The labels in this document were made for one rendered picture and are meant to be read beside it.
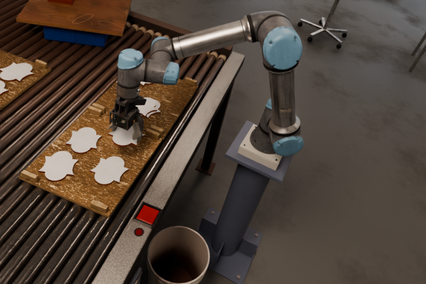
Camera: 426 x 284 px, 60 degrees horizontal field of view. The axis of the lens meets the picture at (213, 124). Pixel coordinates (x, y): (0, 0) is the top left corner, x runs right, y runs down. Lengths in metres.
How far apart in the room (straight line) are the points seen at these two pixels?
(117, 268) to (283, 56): 0.82
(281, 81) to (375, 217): 1.89
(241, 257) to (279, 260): 0.24
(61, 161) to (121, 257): 0.42
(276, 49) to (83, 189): 0.80
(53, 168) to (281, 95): 0.84
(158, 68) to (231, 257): 1.44
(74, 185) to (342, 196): 2.06
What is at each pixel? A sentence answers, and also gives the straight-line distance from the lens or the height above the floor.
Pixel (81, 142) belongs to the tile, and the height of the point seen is 0.95.
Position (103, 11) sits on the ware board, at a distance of 2.14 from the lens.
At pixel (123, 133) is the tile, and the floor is 1.03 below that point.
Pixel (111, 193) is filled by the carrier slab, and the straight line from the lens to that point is 1.35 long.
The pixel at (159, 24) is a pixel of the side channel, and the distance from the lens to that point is 2.26.
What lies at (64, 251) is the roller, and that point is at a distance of 1.27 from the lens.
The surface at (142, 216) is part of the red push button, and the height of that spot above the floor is 0.93.
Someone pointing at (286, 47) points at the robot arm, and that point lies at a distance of 1.15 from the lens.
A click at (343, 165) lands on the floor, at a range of 3.16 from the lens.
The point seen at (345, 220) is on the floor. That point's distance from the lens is 2.81.
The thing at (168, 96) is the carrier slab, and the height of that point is 0.94.
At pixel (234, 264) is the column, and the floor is 0.01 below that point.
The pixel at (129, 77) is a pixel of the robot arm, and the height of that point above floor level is 1.32.
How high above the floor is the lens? 2.03
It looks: 42 degrees down
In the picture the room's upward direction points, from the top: 14 degrees clockwise
